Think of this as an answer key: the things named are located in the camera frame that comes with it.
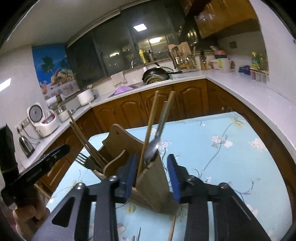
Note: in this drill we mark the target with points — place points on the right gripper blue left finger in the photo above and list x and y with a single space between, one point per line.
126 175

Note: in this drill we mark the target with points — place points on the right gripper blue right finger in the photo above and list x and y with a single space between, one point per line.
181 187

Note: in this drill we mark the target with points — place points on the steel four-tine fork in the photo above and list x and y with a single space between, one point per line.
88 162

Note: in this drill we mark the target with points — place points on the dish rack with utensils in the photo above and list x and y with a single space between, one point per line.
182 56

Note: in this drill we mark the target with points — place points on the person's left hand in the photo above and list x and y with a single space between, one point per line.
30 218

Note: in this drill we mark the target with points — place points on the wooden chopstick standing in holder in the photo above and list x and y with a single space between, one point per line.
148 133

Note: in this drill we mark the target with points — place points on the wooden utensil holder box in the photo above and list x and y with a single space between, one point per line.
150 188

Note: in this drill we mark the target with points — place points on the small metal spoon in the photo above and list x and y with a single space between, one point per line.
151 149

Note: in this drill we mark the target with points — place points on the long curved wooden chopstick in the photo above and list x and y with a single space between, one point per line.
172 229

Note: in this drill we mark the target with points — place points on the steel electric kettle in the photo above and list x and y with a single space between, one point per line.
26 146

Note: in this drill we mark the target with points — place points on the blue floral tablecloth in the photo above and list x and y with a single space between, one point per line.
216 148

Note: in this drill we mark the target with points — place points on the metal chopstick flat silver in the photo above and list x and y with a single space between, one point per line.
138 234

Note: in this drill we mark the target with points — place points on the white rice cooker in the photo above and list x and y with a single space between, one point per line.
45 123

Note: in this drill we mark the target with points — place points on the wooden chopstick beside gripper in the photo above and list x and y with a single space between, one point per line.
86 143

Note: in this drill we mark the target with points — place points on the purple plastic basin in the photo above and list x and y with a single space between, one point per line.
122 89

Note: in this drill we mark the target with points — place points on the white pot on counter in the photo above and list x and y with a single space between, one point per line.
85 97

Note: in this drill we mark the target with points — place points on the black frying pan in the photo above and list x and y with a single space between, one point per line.
158 73

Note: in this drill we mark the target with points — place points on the yellow dish soap bottle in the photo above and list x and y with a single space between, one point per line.
143 56

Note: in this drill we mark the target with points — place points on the green drink bottle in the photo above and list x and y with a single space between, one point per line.
255 61

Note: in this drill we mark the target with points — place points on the beach fruit wall poster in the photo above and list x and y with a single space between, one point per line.
53 70

